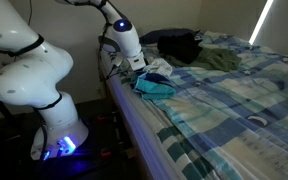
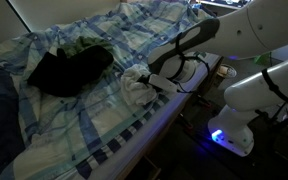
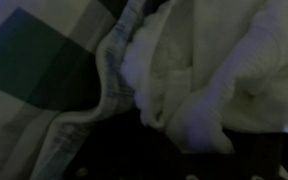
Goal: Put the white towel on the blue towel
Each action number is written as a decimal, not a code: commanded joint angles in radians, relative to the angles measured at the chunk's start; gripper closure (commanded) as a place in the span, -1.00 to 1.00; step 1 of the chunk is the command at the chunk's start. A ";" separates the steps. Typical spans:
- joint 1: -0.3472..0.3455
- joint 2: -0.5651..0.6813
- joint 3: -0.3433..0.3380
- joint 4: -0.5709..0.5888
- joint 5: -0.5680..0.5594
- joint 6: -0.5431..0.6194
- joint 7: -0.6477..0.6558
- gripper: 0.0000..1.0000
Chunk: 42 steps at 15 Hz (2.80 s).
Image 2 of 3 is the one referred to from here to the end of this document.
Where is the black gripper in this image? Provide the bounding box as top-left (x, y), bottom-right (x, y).
top-left (137, 75), bottom-right (163, 93)

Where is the white towel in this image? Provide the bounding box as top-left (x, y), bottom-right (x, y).
top-left (120, 63), bottom-right (158, 107)

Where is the green cloth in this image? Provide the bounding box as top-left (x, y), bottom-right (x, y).
top-left (62, 35), bottom-right (116, 79)

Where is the blue plaid bedsheet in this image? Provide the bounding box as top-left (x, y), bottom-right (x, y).
top-left (0, 0), bottom-right (218, 180)

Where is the black cloth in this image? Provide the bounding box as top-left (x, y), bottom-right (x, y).
top-left (27, 44), bottom-right (115, 98)

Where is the round bowl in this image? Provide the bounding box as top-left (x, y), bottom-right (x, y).
top-left (217, 63), bottom-right (238, 79)

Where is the green object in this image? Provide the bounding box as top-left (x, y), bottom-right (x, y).
top-left (253, 51), bottom-right (274, 66)

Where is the black tripod stand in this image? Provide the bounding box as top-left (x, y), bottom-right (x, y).
top-left (260, 106), bottom-right (288, 133)

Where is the dark blue pillow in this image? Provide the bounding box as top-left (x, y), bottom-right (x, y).
top-left (0, 61), bottom-right (27, 180)

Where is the bed frame with mattress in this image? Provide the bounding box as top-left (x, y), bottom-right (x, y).
top-left (87, 53), bottom-right (224, 180)

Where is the red handled clamp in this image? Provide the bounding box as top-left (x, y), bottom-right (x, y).
top-left (178, 113), bottom-right (196, 135)
top-left (195, 95), bottom-right (214, 108)

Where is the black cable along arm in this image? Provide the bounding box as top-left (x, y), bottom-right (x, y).
top-left (254, 68), bottom-right (288, 124)

